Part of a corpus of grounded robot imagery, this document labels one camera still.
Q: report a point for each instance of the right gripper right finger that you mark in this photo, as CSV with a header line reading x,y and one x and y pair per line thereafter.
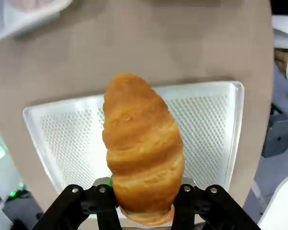
x,y
206,208

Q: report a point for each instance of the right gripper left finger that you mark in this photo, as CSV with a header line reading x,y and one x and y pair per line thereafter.
x,y
96,206

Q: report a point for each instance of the golden croissant bread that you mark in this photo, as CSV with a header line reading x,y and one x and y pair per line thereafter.
x,y
141,143

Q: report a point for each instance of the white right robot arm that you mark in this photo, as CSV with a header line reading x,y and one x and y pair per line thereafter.
x,y
0,172

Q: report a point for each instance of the steel rectangular container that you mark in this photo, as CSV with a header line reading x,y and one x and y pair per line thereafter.
x,y
19,16

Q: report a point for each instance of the perforated metal baking tray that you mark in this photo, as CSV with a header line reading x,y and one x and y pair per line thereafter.
x,y
69,134

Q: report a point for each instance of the large white table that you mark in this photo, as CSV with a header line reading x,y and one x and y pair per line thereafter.
x,y
283,203

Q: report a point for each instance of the grey metal frame base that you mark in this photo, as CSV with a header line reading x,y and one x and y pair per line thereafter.
x,y
277,134

